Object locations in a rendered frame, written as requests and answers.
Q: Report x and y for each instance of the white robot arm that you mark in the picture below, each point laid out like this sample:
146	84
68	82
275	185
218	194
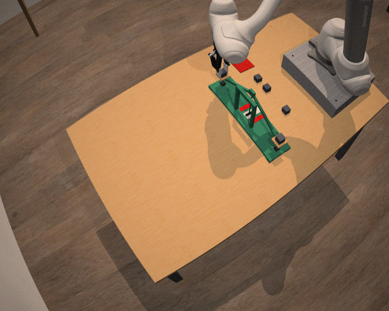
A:
340	48

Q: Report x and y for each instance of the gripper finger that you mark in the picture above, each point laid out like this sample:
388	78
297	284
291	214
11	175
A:
225	66
216	63

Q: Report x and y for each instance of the red flat square plate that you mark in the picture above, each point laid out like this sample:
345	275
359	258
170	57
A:
241	67

